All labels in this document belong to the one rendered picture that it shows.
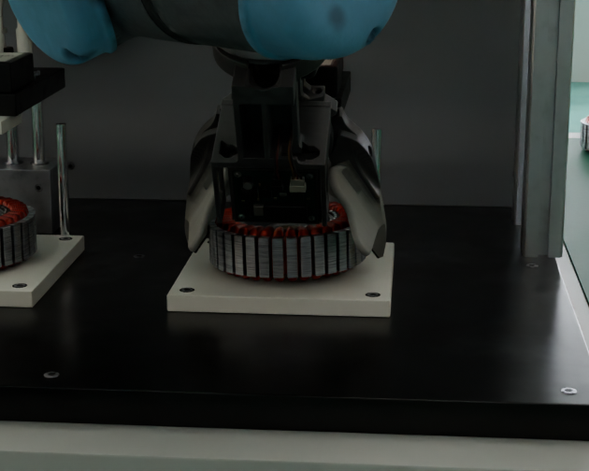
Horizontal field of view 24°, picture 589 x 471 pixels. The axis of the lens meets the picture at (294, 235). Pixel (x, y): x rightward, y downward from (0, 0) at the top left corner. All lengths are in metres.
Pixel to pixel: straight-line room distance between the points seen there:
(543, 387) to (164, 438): 0.22
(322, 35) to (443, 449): 0.28
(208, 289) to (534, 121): 0.28
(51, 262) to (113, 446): 0.27
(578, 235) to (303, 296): 0.37
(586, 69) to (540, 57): 6.43
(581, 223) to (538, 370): 0.45
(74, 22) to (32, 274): 0.34
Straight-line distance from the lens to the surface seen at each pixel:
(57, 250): 1.04
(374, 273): 0.96
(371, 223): 0.93
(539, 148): 1.05
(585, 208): 1.32
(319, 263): 0.92
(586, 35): 7.44
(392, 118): 1.20
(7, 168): 1.13
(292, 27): 0.57
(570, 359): 0.85
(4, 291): 0.94
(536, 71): 1.04
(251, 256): 0.92
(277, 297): 0.91
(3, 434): 0.80
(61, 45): 0.69
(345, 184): 0.91
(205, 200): 0.93
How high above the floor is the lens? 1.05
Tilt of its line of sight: 15 degrees down
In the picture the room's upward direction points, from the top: straight up
